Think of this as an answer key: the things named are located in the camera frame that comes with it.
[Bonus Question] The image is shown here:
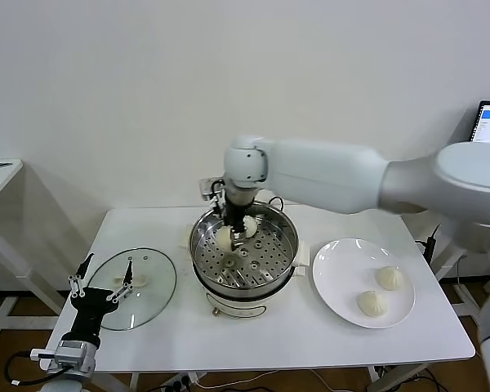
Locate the white steamed baozi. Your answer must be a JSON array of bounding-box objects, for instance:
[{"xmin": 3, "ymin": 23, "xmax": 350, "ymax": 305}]
[
  {"xmin": 216, "ymin": 226, "xmax": 234, "ymax": 253},
  {"xmin": 375, "ymin": 265, "xmax": 404, "ymax": 292},
  {"xmin": 243, "ymin": 215, "xmax": 259, "ymax": 240},
  {"xmin": 356, "ymin": 289, "xmax": 389, "ymax": 319}
]

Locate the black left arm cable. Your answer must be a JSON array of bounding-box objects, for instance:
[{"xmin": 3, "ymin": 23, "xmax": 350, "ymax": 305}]
[{"xmin": 4, "ymin": 353, "xmax": 62, "ymax": 387}]

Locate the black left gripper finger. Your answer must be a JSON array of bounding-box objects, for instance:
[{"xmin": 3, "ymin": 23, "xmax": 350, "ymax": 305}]
[
  {"xmin": 105, "ymin": 260, "xmax": 134, "ymax": 305},
  {"xmin": 68, "ymin": 252, "xmax": 95, "ymax": 301}
]

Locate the round white plate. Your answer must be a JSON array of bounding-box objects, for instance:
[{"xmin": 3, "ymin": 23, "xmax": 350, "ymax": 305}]
[{"xmin": 312, "ymin": 238, "xmax": 417, "ymax": 330}]

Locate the white electric cooker base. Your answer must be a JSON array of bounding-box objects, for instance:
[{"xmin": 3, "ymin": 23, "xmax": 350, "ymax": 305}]
[{"xmin": 178, "ymin": 225, "xmax": 311, "ymax": 321}]

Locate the white power strip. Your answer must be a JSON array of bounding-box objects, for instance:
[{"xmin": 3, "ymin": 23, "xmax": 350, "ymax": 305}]
[{"xmin": 163, "ymin": 372, "xmax": 202, "ymax": 390}]

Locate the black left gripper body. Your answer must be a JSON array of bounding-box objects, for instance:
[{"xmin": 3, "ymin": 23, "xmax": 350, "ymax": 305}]
[{"xmin": 70, "ymin": 287, "xmax": 117, "ymax": 337}]

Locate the black cable plug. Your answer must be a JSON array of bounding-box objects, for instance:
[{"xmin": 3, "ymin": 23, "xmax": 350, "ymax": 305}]
[{"xmin": 416, "ymin": 223, "xmax": 440, "ymax": 262}]

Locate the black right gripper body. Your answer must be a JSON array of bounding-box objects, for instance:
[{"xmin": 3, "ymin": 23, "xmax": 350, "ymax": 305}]
[{"xmin": 224, "ymin": 191, "xmax": 247, "ymax": 232}]

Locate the stainless steel perforated steamer basket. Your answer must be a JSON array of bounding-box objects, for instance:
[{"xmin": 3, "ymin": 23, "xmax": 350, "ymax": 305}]
[{"xmin": 189, "ymin": 198, "xmax": 300, "ymax": 289}]

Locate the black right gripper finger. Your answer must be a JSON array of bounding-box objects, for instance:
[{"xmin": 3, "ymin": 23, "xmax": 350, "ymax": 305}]
[{"xmin": 229, "ymin": 222, "xmax": 248, "ymax": 251}]

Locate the round glass lid white handle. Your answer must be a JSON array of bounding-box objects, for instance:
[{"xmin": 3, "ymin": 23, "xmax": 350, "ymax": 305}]
[{"xmin": 87, "ymin": 246, "xmax": 177, "ymax": 331}]

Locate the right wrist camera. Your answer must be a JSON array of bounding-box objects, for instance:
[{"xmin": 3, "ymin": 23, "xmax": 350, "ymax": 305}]
[{"xmin": 198, "ymin": 176, "xmax": 226, "ymax": 204}]

